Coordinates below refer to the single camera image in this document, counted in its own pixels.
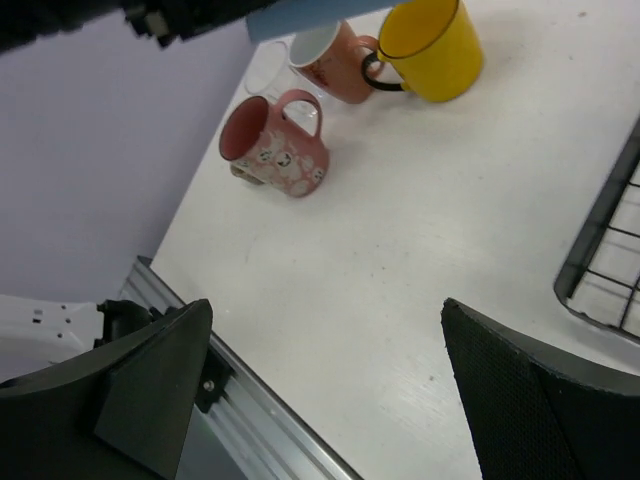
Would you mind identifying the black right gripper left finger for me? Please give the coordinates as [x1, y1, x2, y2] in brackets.
[1, 300, 213, 479]

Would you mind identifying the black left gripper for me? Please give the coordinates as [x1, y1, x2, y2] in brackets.
[1, 0, 273, 54]

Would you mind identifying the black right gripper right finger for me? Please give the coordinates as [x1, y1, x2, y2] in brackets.
[441, 298, 639, 479]

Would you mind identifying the clear faceted glass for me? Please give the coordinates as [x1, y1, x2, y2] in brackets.
[243, 40, 321, 104]

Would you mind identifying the pink smiley face mug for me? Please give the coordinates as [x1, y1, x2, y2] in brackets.
[219, 89, 330, 198]

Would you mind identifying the salmon polka dot mug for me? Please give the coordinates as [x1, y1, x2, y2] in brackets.
[289, 20, 378, 105]

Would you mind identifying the yellow ceramic mug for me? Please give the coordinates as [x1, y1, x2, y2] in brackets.
[361, 0, 484, 103]

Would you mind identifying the light blue plastic cup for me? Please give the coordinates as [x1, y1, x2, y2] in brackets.
[245, 0, 399, 43]

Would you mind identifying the small speckled glass cup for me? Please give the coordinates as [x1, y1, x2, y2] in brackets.
[230, 165, 264, 186]

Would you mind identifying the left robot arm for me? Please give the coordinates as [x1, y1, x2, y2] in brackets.
[1, 1, 259, 378]

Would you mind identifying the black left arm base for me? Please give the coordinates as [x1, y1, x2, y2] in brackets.
[195, 344, 234, 413]

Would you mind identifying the black two-tier dish rack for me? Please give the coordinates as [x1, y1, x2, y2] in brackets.
[553, 125, 639, 342]

